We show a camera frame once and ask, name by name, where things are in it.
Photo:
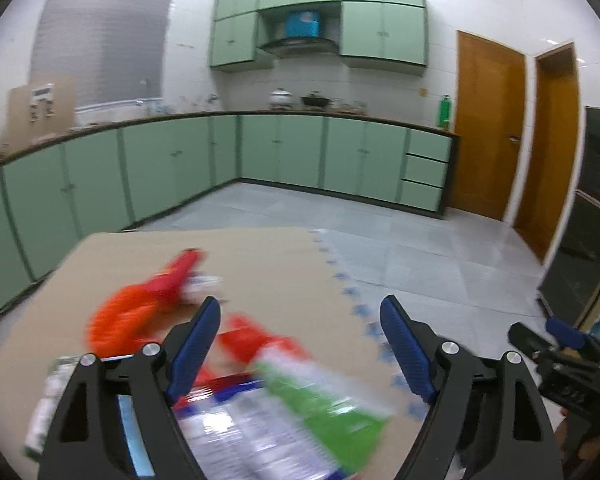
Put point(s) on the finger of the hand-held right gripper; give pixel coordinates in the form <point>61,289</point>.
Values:
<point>527,341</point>
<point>566,332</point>

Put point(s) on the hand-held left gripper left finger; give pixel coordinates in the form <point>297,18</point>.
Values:
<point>195,350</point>

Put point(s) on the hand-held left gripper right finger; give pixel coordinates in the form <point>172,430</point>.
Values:
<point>407,355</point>

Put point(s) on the white paper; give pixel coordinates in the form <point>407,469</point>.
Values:
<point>205,285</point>

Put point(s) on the red paper box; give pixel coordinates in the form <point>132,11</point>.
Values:
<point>177,275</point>

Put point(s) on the green white plastic bag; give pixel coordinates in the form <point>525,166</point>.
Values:
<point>305,410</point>

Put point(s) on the small green white packet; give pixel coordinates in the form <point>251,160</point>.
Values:
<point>42,410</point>

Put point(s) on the blue white crochet cloth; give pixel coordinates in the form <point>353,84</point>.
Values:
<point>360,310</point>

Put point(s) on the beige tablecloth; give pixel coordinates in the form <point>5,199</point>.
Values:
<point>280,270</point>

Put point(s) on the black glass cabinet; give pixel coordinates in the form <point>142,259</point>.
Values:
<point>590,210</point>

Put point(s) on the green cabinet drawer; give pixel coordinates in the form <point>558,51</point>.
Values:
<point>422,196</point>
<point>430,144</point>
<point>426,170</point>

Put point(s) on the plain wooden door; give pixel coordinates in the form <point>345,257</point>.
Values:
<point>550,160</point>

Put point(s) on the green kitchen base cabinets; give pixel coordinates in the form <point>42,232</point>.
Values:
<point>280,150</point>

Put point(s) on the green bottle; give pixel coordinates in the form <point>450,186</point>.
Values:
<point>444,112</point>

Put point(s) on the white cooking pot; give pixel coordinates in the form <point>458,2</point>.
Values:
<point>281,99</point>

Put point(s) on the black wok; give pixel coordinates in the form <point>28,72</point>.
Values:
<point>315,100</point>

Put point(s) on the printed cardboard box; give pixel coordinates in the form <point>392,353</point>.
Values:
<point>20,120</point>

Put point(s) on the range hood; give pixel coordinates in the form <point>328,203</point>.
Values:
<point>300,46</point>

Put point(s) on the grey window blind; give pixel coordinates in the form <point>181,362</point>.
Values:
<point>100,40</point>

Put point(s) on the blue box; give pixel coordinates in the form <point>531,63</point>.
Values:
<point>303,24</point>

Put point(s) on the green wall cabinets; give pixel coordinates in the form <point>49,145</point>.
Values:
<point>380,30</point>

